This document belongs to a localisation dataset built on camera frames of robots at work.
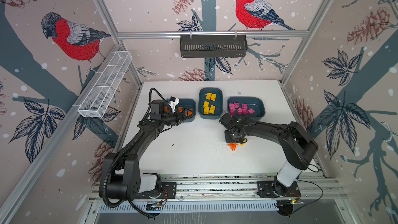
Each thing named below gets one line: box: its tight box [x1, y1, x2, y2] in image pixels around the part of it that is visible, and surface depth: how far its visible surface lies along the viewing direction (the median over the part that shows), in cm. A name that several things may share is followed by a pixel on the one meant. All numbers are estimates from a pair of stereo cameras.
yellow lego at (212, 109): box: [208, 105, 216, 115], surface depth 106 cm
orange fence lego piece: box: [228, 142, 239, 151], surface depth 89 cm
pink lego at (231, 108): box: [229, 103, 235, 115], surface depth 105 cm
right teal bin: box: [226, 95, 266, 121], surface depth 105 cm
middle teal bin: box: [197, 87, 224, 120], surface depth 109 cm
